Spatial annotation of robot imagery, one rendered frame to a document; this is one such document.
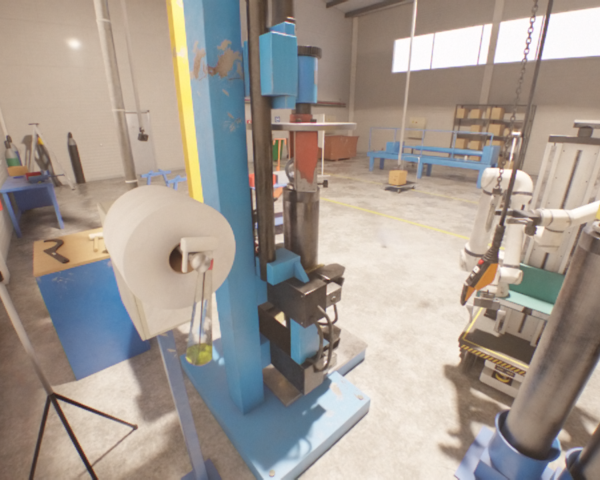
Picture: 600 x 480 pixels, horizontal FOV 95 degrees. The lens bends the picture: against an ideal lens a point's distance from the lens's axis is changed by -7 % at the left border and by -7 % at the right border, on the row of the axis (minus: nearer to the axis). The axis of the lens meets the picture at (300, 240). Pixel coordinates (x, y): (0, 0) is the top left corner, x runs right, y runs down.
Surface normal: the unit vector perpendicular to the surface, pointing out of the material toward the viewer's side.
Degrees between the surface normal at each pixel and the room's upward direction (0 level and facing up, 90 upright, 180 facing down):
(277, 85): 90
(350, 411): 0
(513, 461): 90
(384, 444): 0
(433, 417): 0
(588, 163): 90
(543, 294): 90
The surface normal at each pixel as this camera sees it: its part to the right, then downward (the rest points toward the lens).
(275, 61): 0.65, 0.29
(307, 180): 0.11, 0.38
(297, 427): 0.00, -0.92
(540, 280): -0.69, 0.28
